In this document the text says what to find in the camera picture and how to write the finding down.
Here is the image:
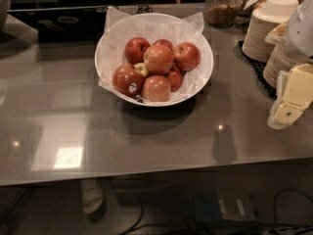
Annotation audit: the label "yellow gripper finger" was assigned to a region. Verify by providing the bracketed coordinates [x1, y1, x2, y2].
[267, 101, 304, 129]

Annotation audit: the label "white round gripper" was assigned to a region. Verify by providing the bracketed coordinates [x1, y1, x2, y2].
[277, 0, 313, 111]

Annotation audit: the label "white bowl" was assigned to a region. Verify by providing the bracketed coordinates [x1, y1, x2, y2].
[94, 12, 215, 108]

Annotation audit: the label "small yellow green apple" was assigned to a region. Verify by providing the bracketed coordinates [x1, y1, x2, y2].
[134, 63, 149, 78]

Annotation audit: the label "red apple with sticker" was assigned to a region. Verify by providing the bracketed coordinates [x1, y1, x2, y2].
[112, 64, 144, 97]

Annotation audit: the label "front stack paper plates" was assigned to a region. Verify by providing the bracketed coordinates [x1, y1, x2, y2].
[263, 43, 296, 88]

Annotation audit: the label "stack paper plates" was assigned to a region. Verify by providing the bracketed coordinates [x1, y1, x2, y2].
[263, 43, 296, 88]
[242, 0, 298, 63]

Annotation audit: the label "black rubber mat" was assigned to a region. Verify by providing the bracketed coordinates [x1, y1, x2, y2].
[238, 41, 277, 99]

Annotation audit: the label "back stack paper plates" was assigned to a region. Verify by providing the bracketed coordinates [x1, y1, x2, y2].
[242, 0, 298, 63]

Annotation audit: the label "glass jar with cereal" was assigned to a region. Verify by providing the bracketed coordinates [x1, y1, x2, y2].
[203, 0, 243, 27]

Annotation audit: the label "white paper liner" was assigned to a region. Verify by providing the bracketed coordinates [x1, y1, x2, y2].
[98, 6, 210, 104]

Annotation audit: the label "white shoe under table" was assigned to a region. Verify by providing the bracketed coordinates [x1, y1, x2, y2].
[80, 178, 104, 214]

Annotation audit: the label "black tray on counter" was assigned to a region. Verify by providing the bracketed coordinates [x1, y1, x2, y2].
[8, 6, 108, 42]

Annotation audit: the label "black cable on floor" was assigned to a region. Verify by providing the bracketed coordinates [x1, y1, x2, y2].
[272, 188, 313, 227]

